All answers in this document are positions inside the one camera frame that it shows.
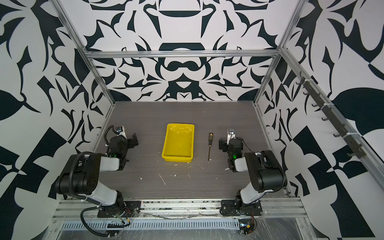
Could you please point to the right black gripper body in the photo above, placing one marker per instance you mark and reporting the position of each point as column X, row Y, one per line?
column 226, row 146

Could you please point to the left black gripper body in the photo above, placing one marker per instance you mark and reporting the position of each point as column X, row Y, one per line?
column 130, row 144

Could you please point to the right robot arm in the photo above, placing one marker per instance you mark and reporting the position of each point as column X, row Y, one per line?
column 266, row 173

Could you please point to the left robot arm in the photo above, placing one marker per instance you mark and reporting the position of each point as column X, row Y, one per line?
column 80, row 177

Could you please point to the yellow plastic bin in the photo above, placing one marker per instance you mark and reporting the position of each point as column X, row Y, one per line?
column 179, row 143

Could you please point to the small green circuit board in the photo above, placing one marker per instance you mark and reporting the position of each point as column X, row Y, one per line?
column 247, row 226

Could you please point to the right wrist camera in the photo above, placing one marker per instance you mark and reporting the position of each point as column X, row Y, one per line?
column 231, row 133

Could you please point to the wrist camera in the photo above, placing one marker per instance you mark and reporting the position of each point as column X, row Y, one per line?
column 120, row 130
column 231, row 133

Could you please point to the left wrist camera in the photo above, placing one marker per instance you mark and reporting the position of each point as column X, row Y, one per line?
column 120, row 130

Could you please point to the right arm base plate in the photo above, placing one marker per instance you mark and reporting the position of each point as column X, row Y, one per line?
column 232, row 208

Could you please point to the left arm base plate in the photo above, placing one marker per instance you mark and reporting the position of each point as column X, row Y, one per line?
column 126, row 210

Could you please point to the white slotted cable duct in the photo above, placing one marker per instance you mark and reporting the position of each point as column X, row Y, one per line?
column 186, row 224

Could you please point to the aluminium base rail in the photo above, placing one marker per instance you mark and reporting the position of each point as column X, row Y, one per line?
column 188, row 208

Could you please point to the black wall hook rack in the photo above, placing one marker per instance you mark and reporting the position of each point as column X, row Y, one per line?
column 333, row 115

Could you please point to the aluminium cage frame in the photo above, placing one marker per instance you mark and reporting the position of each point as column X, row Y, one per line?
column 372, row 161

